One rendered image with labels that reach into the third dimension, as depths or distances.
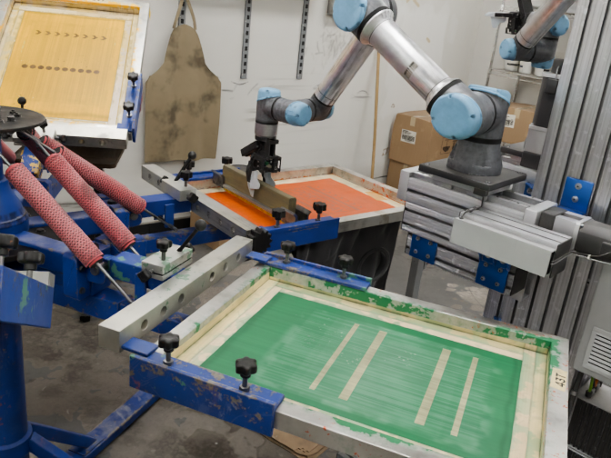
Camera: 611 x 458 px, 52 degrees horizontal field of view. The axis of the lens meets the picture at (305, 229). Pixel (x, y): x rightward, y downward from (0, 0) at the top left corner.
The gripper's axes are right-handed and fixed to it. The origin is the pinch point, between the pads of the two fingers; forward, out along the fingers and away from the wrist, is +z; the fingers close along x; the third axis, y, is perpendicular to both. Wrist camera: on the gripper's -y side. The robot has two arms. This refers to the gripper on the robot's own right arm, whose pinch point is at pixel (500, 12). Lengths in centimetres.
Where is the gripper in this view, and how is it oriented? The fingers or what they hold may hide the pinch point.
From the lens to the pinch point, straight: 277.4
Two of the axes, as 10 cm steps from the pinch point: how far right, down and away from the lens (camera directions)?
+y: 0.2, 9.2, 4.0
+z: -3.6, -3.7, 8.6
